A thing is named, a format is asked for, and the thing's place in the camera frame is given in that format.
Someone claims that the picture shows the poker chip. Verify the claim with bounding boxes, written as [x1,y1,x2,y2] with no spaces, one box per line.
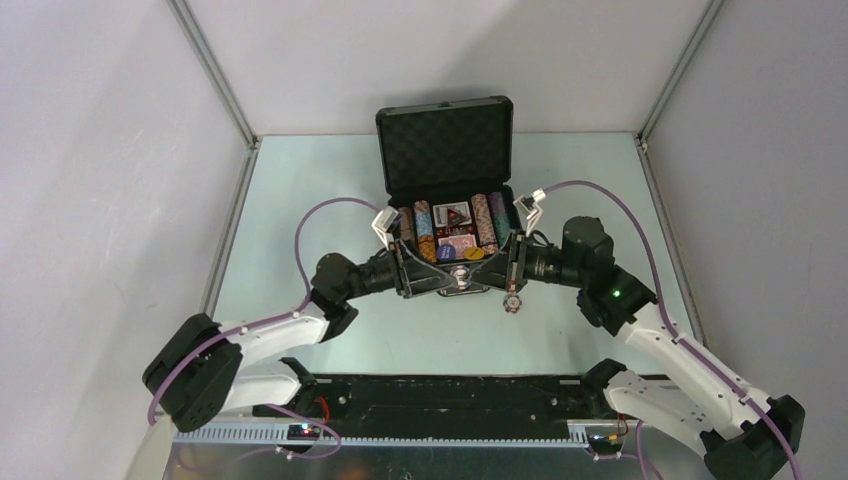
[502,293,522,314]
[450,265,469,291]

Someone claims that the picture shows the yellow round button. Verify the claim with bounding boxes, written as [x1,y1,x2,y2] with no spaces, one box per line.
[463,246,486,261]

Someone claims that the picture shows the blue small blind button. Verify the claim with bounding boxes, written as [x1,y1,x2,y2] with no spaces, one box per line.
[436,243,457,263]

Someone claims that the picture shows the red playing card deck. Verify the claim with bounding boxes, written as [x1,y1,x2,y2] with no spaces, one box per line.
[437,234,477,261]

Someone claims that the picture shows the blue playing card deck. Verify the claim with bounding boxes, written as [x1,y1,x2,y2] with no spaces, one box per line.
[432,202,472,228]

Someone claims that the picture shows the black triangular all-in marker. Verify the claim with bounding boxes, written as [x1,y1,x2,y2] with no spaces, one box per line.
[442,207,470,227]

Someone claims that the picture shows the black poker set case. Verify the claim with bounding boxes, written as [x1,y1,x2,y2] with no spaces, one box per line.
[375,96,524,296]

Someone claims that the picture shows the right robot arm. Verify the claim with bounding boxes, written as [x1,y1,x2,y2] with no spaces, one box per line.
[468,216,805,479]

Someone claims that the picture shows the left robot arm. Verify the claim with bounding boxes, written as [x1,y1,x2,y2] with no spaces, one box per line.
[142,242,458,432]

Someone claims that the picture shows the orange blue chip stack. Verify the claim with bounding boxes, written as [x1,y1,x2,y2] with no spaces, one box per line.
[413,200,437,263]

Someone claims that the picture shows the pink brown chip stack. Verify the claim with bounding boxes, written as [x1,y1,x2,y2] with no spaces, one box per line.
[471,193,498,255]

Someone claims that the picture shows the brown teal chip stack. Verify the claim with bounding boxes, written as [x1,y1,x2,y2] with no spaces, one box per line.
[398,207,416,246]

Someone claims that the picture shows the purple chip stack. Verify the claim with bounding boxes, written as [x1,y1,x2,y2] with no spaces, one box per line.
[488,192,508,218]

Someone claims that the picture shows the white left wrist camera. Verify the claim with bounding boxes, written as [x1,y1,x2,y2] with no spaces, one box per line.
[371,206,400,248]

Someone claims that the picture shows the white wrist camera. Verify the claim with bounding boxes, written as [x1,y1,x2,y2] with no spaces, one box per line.
[371,206,400,248]
[513,189,546,235]

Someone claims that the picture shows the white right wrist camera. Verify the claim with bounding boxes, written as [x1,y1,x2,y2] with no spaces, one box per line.
[513,189,546,235]

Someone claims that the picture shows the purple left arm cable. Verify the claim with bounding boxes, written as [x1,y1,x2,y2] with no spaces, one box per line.
[146,197,389,465]

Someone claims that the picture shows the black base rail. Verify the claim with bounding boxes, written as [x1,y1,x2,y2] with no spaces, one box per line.
[285,374,634,441]

